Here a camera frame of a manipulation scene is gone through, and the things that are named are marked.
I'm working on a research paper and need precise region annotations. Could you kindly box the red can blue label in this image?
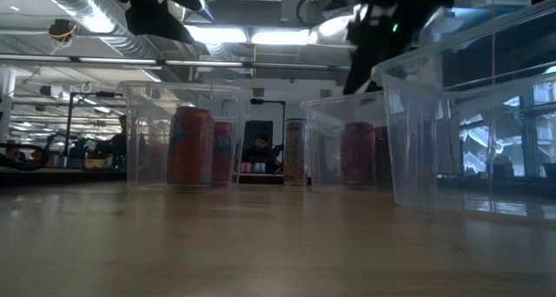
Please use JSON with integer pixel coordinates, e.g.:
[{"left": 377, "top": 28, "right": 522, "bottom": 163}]
[
  {"left": 167, "top": 106, "right": 216, "bottom": 186},
  {"left": 212, "top": 121, "right": 236, "bottom": 185}
]

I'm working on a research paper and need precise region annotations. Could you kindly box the black ceiling camera yellow cable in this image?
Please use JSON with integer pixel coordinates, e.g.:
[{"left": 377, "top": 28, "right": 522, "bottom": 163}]
[{"left": 47, "top": 18, "right": 77, "bottom": 44}]

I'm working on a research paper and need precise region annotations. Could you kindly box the black metal table frame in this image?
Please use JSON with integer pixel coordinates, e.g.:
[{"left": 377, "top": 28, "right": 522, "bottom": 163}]
[{"left": 0, "top": 166, "right": 312, "bottom": 188}]

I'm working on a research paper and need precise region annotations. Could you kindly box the ceiling light panel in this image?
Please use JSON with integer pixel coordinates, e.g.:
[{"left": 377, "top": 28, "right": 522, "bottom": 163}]
[
  {"left": 185, "top": 25, "right": 248, "bottom": 45},
  {"left": 250, "top": 27, "right": 312, "bottom": 46}
]

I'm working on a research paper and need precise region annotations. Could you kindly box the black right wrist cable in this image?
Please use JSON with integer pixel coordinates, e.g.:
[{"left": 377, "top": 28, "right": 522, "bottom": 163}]
[{"left": 295, "top": 0, "right": 331, "bottom": 29}]

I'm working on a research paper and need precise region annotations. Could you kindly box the person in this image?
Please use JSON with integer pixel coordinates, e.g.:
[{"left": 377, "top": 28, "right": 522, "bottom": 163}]
[
  {"left": 106, "top": 114, "right": 129, "bottom": 168},
  {"left": 241, "top": 134, "right": 281, "bottom": 175}
]

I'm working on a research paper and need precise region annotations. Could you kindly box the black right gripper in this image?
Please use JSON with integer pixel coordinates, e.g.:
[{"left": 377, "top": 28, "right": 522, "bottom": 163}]
[{"left": 342, "top": 0, "right": 457, "bottom": 95}]

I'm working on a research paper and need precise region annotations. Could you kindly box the grey ceiling pipe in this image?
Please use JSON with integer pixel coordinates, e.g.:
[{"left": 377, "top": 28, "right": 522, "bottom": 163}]
[{"left": 0, "top": 53, "right": 352, "bottom": 72}]

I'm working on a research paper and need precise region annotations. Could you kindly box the white can black top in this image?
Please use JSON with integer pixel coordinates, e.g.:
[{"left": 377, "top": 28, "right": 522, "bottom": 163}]
[{"left": 283, "top": 117, "right": 310, "bottom": 187}]

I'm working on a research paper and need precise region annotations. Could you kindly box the clear plastic bin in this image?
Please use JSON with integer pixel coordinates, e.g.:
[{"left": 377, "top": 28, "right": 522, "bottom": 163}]
[
  {"left": 119, "top": 80, "right": 252, "bottom": 189},
  {"left": 300, "top": 91, "right": 394, "bottom": 192},
  {"left": 371, "top": 0, "right": 556, "bottom": 222}
]

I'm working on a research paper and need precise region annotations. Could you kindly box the grey ceiling box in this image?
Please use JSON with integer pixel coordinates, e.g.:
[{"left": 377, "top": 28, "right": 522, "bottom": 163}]
[{"left": 280, "top": 0, "right": 314, "bottom": 24}]

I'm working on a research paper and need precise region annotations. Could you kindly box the silver air duct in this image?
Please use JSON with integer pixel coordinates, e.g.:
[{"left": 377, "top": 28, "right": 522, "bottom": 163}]
[
  {"left": 190, "top": 0, "right": 216, "bottom": 23},
  {"left": 32, "top": 0, "right": 165, "bottom": 60}
]

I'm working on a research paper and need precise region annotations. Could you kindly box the red cola can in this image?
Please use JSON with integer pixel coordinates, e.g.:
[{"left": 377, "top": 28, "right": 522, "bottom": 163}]
[{"left": 341, "top": 122, "right": 377, "bottom": 188}]

